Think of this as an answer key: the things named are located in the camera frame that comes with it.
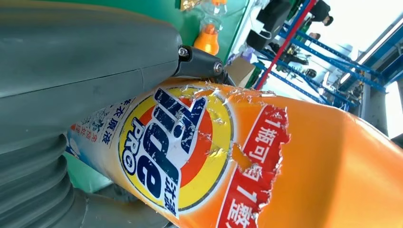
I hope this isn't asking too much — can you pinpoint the brown cardboard box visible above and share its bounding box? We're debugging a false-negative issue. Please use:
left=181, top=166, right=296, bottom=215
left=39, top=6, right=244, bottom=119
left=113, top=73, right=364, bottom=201
left=226, top=57, right=256, bottom=89

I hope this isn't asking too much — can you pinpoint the purple packet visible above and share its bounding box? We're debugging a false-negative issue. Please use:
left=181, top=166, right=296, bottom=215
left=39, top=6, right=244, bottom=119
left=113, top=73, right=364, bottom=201
left=231, top=47, right=259, bottom=64

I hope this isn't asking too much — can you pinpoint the white desk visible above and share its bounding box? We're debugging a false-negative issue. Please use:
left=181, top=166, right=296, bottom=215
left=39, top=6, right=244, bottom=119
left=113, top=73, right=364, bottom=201
left=225, top=0, right=284, bottom=64

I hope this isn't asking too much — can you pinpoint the black carry bag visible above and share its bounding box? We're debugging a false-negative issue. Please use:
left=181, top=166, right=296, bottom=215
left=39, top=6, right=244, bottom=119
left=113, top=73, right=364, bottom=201
left=245, top=0, right=293, bottom=52

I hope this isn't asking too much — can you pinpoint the red metal pole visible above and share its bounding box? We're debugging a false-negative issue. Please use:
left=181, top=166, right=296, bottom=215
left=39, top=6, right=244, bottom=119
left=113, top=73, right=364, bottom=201
left=253, top=0, right=318, bottom=91

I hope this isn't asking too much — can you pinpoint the person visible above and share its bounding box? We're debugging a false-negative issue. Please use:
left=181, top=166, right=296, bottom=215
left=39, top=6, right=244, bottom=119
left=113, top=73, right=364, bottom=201
left=309, top=0, right=335, bottom=27

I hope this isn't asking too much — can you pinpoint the blue metal shelving rack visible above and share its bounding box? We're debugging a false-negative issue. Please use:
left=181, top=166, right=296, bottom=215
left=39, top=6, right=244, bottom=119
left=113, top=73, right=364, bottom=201
left=251, top=19, right=403, bottom=109

